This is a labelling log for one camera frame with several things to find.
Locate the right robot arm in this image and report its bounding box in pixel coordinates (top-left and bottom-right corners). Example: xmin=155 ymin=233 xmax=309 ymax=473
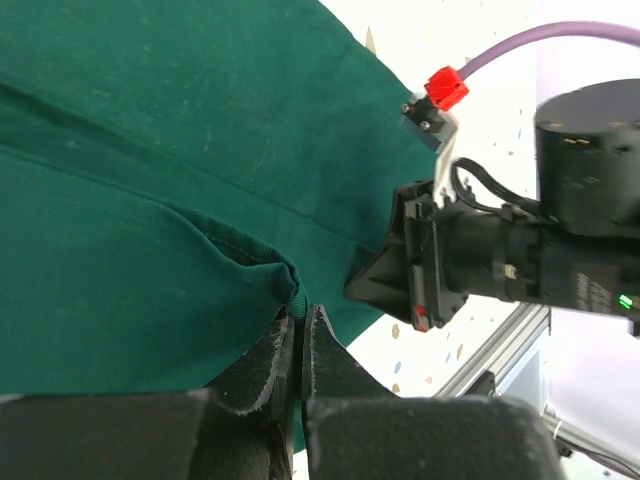
xmin=344 ymin=79 xmax=639 ymax=331

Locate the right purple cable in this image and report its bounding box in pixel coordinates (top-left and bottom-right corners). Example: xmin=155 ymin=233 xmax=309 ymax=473
xmin=459 ymin=20 xmax=640 ymax=81

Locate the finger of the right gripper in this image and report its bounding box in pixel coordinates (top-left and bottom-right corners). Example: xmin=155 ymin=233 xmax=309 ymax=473
xmin=344 ymin=240 xmax=412 ymax=324

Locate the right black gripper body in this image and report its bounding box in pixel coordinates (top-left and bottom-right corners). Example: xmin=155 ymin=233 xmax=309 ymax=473
xmin=393 ymin=182 xmax=639 ymax=332

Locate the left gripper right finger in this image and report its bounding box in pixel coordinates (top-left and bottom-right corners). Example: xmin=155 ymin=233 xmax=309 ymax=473
xmin=301 ymin=305 xmax=564 ymax=479

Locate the aluminium rail frame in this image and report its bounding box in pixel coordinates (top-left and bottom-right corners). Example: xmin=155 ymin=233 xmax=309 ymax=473
xmin=435 ymin=304 xmax=639 ymax=479

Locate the green surgical cloth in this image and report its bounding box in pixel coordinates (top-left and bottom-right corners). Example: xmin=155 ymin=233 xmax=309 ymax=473
xmin=1 ymin=1 xmax=435 ymax=394

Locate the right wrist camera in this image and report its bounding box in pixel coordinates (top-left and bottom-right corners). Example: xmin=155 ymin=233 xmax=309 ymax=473
xmin=400 ymin=66 xmax=469 ymax=208

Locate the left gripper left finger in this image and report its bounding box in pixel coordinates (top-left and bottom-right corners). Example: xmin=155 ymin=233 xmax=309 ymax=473
xmin=1 ymin=309 xmax=295 ymax=479

